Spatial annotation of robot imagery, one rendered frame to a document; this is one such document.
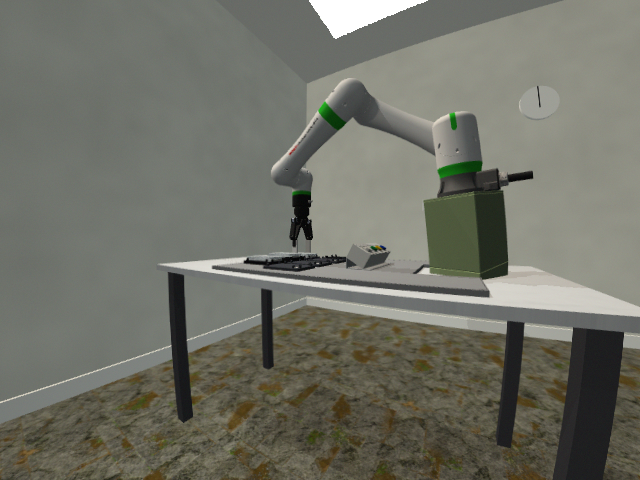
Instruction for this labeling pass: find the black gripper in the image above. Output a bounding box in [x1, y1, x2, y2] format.
[289, 207, 313, 253]

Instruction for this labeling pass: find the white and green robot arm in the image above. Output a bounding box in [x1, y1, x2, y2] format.
[271, 78, 533, 208]

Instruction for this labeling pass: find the cream button panel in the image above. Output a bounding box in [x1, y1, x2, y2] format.
[346, 243, 391, 270]

